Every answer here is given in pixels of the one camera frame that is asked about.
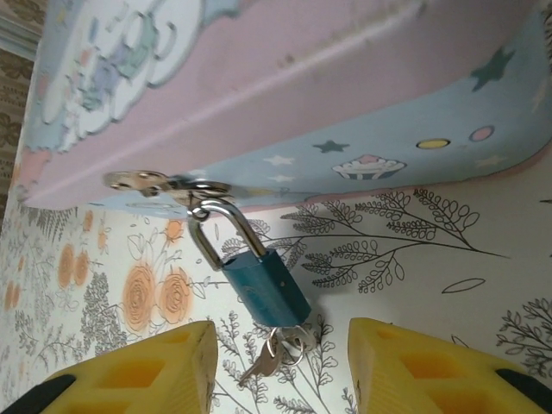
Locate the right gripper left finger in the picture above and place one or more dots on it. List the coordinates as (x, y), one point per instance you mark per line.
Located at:
(129, 379)

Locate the silver hasp latch of box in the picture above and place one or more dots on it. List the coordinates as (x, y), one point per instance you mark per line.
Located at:
(142, 181)

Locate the blue padlock with steel shackle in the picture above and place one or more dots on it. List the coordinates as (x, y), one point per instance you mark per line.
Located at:
(267, 289)

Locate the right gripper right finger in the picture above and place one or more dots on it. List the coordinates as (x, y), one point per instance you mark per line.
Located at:
(431, 379)

